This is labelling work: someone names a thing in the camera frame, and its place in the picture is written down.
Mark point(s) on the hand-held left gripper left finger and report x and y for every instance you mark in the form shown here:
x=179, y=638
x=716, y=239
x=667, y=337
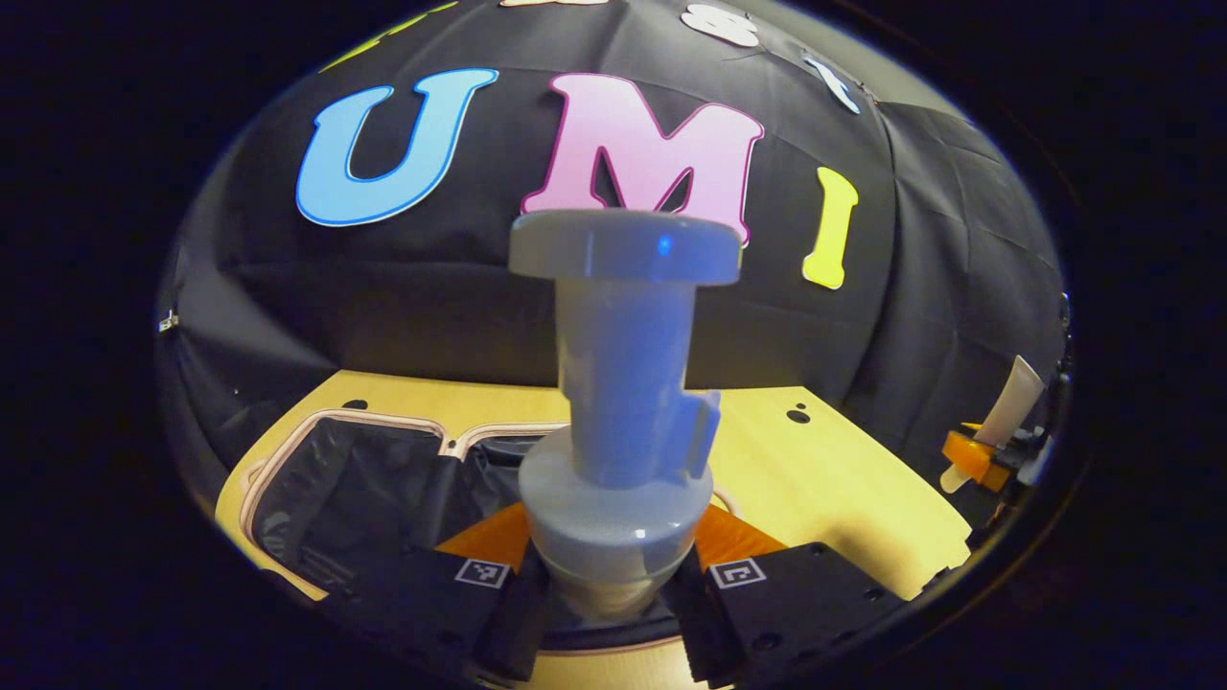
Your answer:
x=422, y=604

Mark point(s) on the black backdrop cloth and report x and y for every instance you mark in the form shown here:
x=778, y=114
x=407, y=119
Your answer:
x=431, y=287

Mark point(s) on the pink suitcase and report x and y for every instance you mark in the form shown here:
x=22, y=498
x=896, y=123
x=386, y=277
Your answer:
x=364, y=479

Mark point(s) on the white pump bottle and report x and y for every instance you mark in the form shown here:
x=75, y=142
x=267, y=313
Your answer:
x=623, y=335

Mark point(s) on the white skin care tube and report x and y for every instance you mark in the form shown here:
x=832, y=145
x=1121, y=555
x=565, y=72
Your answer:
x=1016, y=398

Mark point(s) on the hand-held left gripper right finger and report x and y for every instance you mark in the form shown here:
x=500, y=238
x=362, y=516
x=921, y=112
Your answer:
x=796, y=604

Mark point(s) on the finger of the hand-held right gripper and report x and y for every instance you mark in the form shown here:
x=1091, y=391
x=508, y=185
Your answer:
x=970, y=458

